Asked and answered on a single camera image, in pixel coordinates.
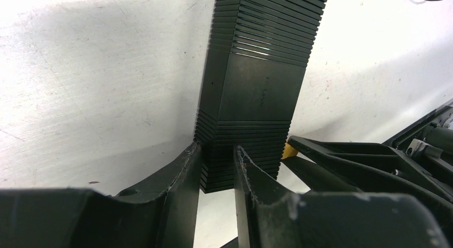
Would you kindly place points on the black network switch upright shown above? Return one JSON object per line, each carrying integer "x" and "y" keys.
{"x": 257, "y": 56}

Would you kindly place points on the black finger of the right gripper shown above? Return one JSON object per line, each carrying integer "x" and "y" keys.
{"x": 316, "y": 177}

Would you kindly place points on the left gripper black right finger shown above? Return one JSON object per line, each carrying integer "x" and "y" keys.
{"x": 271, "y": 215}

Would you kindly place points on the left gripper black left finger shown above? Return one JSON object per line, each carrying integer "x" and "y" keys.
{"x": 159, "y": 211}

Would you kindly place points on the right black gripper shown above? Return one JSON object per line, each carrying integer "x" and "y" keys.
{"x": 423, "y": 162}

